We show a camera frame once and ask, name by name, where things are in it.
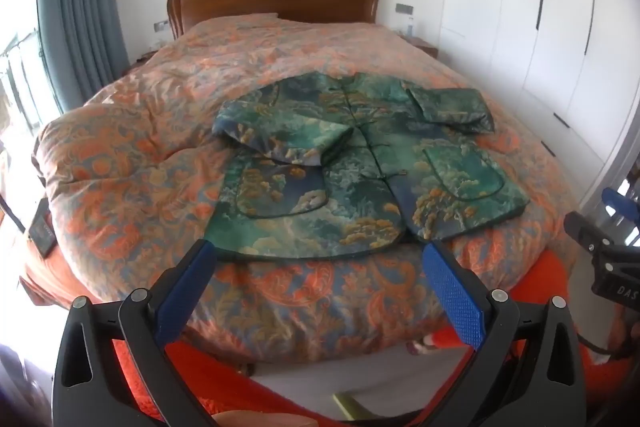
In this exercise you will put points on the clear plastic bottle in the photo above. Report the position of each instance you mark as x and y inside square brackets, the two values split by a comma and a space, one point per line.
[411, 28]

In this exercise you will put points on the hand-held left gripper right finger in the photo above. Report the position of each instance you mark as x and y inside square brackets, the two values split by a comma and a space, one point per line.
[455, 292]

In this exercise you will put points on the yellow-green stool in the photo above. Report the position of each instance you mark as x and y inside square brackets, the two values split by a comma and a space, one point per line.
[352, 404]

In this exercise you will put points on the black flat device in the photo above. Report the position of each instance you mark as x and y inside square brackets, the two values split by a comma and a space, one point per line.
[42, 232]

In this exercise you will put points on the white wardrobe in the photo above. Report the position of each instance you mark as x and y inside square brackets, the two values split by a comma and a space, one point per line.
[540, 7]

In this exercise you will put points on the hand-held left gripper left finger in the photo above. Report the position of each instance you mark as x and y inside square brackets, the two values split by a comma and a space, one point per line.
[190, 287]

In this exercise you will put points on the grey-blue curtain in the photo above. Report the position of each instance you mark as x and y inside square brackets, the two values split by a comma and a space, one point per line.
[80, 7]

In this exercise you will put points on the orange floral quilt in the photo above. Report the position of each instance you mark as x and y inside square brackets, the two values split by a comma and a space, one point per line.
[150, 167]

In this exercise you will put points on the window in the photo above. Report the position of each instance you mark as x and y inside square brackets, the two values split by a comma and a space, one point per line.
[20, 77]

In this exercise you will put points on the wooden nightstand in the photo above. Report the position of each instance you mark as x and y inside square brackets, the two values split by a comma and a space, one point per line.
[422, 47]
[140, 62]

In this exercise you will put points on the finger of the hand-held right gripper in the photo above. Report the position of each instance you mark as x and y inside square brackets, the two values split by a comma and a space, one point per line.
[582, 227]
[620, 207]

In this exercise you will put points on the grey wall switch panel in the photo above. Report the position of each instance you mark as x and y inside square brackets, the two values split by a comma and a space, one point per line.
[405, 9]
[161, 26]

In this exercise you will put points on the green landscape print jacket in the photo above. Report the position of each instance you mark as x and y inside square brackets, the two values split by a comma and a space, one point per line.
[360, 172]

